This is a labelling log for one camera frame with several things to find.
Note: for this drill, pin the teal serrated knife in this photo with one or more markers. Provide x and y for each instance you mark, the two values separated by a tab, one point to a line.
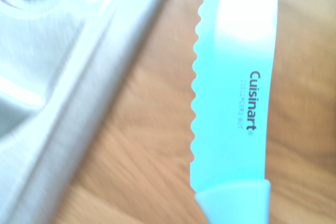
236	77

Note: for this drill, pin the stainless steel double sink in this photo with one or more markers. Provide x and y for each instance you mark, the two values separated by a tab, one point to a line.
52	77

